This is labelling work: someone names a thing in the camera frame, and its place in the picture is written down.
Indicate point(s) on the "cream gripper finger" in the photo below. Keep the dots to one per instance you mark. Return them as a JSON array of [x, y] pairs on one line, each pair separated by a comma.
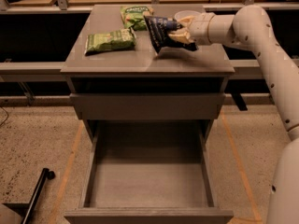
[[181, 35], [186, 21]]

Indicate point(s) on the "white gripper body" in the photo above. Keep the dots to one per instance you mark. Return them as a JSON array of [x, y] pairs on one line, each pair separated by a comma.
[[202, 27]]

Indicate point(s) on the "blue chip bag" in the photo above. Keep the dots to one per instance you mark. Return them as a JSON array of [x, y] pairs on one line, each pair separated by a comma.
[[159, 27]]

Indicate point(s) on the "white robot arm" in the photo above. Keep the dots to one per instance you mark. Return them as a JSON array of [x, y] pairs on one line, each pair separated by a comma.
[[251, 29]]

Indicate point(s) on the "grey drawer cabinet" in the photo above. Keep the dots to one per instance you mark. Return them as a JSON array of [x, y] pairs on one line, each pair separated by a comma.
[[141, 70]]

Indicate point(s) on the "green chip bag rear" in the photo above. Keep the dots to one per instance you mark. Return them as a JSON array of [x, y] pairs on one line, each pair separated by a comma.
[[133, 16]]

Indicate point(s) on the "green chip bag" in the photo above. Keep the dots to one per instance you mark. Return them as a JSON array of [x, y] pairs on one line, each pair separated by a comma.
[[133, 16], [115, 40]]

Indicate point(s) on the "green chip bag front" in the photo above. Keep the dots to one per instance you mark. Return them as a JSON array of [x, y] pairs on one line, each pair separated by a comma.
[[115, 40]]

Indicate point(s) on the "closed grey top drawer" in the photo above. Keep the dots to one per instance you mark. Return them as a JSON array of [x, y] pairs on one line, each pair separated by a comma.
[[147, 107]]

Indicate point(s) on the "open grey middle drawer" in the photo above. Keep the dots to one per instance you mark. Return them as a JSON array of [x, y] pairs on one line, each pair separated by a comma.
[[148, 173]]

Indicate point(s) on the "white bowl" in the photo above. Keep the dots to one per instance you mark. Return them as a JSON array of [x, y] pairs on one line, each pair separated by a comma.
[[185, 13]]

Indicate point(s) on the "black metal leg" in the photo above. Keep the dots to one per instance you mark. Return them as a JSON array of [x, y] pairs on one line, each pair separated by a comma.
[[46, 174]]

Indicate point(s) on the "grey metal rail shelf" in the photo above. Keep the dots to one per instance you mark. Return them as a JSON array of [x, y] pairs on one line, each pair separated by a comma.
[[51, 71]]

